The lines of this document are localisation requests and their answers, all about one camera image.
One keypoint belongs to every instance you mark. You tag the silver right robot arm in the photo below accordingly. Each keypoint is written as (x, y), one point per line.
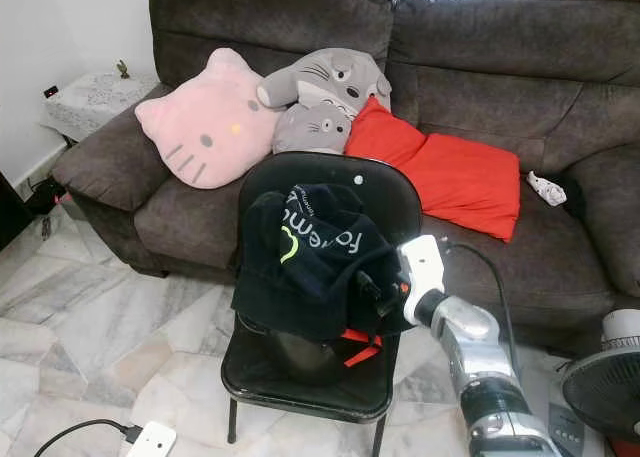
(480, 357)

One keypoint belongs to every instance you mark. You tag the black glossy bag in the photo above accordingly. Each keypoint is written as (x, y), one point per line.
(300, 362)

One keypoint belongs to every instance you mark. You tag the black folding chair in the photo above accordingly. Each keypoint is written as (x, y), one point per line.
(310, 392)

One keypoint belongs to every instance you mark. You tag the red cushion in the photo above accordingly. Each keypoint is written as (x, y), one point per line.
(465, 182)
(382, 137)

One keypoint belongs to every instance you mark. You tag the small grey cat plush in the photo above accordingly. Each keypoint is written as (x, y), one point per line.
(310, 129)

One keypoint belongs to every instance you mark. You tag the small white plush toy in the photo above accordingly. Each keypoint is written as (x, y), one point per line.
(546, 188)

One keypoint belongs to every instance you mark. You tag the large grey plush toy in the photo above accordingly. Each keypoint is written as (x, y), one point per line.
(325, 77)

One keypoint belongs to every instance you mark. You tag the black standing fan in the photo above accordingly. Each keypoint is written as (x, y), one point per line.
(605, 377)

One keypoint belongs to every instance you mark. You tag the pink cat face pillow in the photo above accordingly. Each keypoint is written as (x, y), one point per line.
(210, 122)

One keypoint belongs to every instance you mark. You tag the dark brown fabric sofa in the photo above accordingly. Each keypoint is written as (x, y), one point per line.
(490, 77)

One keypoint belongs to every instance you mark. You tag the lace covered side table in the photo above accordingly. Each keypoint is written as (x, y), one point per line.
(95, 102)

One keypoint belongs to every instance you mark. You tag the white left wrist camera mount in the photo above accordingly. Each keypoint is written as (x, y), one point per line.
(155, 442)

